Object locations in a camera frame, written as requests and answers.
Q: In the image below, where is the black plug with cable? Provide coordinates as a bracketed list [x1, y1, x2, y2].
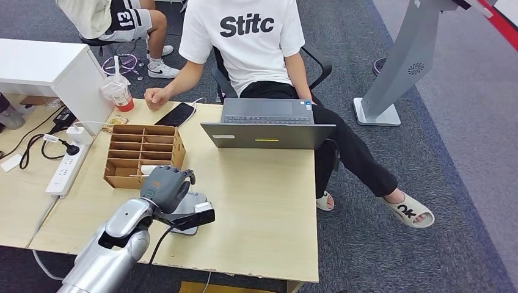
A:
[19, 128, 81, 171]

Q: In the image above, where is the grey card reader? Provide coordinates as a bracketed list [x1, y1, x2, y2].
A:
[172, 192, 208, 237]

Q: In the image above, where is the white cabinet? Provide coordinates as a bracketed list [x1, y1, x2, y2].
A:
[0, 38, 118, 136]

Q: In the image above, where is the grey open laptop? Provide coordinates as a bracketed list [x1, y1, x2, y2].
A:
[200, 98, 337, 150]

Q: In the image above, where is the white power strip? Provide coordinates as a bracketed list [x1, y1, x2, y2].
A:
[45, 142, 90, 200]

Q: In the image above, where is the beige slipper with black print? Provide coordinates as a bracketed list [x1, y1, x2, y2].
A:
[380, 193, 436, 230]

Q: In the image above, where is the person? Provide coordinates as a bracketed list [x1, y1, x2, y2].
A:
[144, 0, 436, 230]
[56, 0, 181, 79]

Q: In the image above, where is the black office chair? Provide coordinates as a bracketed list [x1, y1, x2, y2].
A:
[211, 43, 333, 105]

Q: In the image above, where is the plastic cup with red drink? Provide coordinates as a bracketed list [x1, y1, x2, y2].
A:
[100, 76, 135, 113]

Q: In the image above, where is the black camera cable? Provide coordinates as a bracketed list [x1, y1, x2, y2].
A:
[147, 226, 175, 266]

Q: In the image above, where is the yellowish snack wrapper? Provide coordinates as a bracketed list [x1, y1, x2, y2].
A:
[101, 115, 130, 134]

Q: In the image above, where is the black stool with chrome ring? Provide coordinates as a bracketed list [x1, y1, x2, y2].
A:
[79, 34, 144, 81]

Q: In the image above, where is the brown cardboard box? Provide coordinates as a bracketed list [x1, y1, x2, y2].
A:
[19, 95, 59, 107]

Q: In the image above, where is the black power brick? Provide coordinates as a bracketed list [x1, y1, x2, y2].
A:
[53, 107, 78, 128]

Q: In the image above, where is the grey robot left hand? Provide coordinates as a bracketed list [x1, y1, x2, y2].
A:
[140, 165, 196, 215]

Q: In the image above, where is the white power strip cable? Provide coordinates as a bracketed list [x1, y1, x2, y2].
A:
[31, 250, 65, 282]

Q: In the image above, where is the white charger adapter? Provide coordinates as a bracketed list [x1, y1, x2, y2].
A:
[65, 126, 94, 147]

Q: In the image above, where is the person's right hand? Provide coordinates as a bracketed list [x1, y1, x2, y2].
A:
[144, 87, 173, 111]

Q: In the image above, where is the grey kiosk stand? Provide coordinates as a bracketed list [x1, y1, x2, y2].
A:
[352, 0, 472, 127]

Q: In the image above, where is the yellow wooden board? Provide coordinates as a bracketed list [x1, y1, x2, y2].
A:
[179, 281, 268, 293]

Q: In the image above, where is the dark round base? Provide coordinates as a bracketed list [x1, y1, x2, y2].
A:
[372, 57, 389, 78]

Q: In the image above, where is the plain beige slipper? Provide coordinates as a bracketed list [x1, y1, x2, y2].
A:
[315, 191, 336, 212]

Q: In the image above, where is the black smartphone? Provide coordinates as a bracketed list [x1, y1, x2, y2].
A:
[154, 102, 197, 128]

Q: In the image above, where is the wooden compartment organizer box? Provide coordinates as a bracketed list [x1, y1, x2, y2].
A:
[103, 124, 187, 190]

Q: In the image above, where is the grey dark object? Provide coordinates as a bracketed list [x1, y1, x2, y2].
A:
[0, 92, 26, 132]

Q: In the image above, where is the red and white panel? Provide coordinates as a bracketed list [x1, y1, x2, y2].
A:
[453, 0, 518, 53]

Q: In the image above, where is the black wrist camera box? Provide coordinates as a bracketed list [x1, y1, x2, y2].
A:
[153, 201, 216, 232]

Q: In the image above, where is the white paper label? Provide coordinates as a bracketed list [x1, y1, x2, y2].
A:
[0, 153, 23, 173]

